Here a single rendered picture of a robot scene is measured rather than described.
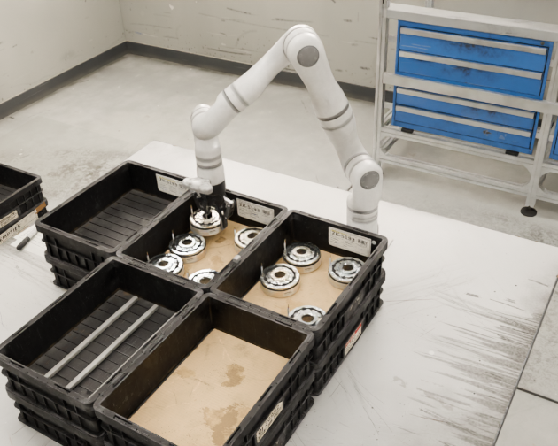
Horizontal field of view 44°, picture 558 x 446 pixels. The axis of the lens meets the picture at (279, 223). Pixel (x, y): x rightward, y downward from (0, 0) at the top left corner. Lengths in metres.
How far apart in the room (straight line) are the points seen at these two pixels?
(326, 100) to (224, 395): 0.77
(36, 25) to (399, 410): 4.01
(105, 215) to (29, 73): 3.02
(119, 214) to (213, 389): 0.79
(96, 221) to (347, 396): 0.94
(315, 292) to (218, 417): 0.45
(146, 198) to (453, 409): 1.12
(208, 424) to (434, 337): 0.67
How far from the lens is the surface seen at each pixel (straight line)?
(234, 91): 1.75
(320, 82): 1.74
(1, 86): 4.97
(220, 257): 1.91
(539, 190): 3.59
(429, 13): 3.40
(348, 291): 1.63
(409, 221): 2.27
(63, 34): 5.28
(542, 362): 2.88
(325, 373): 1.69
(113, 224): 2.12
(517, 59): 3.36
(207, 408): 1.54
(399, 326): 1.89
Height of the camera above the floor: 2.00
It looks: 35 degrees down
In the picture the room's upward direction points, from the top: 3 degrees counter-clockwise
